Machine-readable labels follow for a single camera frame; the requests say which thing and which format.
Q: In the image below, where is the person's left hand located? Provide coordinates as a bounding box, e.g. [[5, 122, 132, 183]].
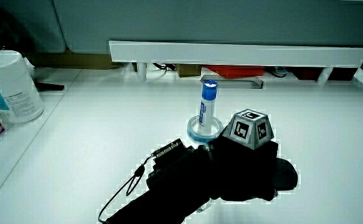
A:
[[210, 108, 280, 202]]

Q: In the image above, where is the black mouse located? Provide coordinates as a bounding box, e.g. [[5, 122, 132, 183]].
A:
[[273, 157, 299, 192]]

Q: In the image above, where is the blue tape roll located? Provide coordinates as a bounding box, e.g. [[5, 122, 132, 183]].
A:
[[186, 114, 225, 144]]

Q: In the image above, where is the blue and white glue stick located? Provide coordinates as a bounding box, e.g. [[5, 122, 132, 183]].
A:
[[197, 80, 219, 136]]

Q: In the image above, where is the grey metal stand base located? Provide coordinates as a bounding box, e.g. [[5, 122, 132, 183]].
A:
[[200, 74, 265, 90]]

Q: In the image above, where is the red flat box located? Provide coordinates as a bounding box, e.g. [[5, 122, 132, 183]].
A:
[[204, 64, 266, 79]]

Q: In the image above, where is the small brown box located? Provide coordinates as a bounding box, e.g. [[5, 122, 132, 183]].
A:
[[176, 63, 202, 78]]

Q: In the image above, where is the white monitor riser shelf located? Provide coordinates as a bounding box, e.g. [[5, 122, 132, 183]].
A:
[[108, 40, 363, 86]]

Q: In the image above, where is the brown cardboard box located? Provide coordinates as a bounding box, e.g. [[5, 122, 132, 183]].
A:
[[24, 49, 120, 70]]

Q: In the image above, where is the black flat object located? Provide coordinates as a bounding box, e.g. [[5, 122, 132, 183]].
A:
[[34, 81, 65, 92]]

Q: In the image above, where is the white wipes canister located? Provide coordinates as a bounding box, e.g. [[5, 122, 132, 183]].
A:
[[0, 50, 45, 125]]

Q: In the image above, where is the black wrist strap cord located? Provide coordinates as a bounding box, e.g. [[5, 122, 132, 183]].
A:
[[97, 154, 154, 224]]

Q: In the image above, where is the black cable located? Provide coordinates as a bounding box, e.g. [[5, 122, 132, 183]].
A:
[[152, 62, 177, 72]]

